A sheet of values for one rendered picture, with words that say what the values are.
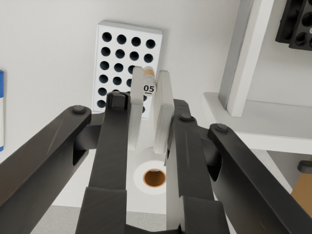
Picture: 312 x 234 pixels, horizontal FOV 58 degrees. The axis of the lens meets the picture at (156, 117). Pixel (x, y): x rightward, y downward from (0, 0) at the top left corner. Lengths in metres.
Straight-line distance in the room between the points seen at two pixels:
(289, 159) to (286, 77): 0.40
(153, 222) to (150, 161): 1.26
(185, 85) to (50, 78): 0.20
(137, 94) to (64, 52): 0.29
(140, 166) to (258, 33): 0.27
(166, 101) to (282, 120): 0.21
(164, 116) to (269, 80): 0.25
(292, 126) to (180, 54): 0.18
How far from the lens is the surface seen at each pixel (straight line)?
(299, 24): 0.30
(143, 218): 1.67
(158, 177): 0.49
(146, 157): 0.46
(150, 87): 0.21
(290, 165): 0.75
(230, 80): 0.32
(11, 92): 0.49
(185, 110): 0.17
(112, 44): 0.38
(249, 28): 0.31
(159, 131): 0.15
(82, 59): 0.43
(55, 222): 1.77
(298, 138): 0.32
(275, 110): 0.37
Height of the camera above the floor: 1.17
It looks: 64 degrees down
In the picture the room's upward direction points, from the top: 178 degrees clockwise
